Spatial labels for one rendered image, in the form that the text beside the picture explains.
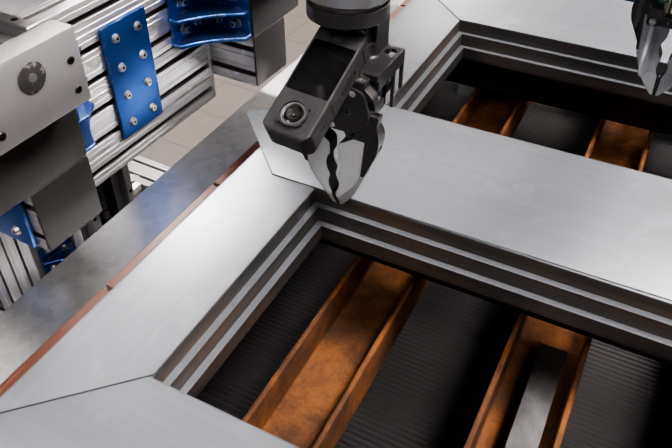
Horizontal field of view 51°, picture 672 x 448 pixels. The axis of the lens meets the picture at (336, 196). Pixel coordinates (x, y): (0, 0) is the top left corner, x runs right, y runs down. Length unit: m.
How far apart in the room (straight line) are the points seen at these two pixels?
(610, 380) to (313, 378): 0.42
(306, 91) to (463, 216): 0.22
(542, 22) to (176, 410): 0.77
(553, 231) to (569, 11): 0.51
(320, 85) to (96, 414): 0.31
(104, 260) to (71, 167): 0.14
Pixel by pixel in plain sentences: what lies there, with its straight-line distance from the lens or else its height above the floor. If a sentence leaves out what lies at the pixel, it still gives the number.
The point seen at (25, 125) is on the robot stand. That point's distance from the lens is 0.80.
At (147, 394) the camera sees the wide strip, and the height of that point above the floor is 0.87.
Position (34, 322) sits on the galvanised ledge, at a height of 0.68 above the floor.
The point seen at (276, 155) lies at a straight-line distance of 0.78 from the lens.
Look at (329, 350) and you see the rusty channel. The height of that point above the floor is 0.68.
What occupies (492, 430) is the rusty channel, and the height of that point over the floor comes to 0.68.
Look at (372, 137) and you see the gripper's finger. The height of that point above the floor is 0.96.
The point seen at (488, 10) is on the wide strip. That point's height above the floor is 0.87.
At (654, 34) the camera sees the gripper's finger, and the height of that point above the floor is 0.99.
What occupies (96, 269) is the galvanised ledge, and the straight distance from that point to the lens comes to 0.96.
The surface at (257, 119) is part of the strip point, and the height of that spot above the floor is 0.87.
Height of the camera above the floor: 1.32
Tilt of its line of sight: 39 degrees down
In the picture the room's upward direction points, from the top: straight up
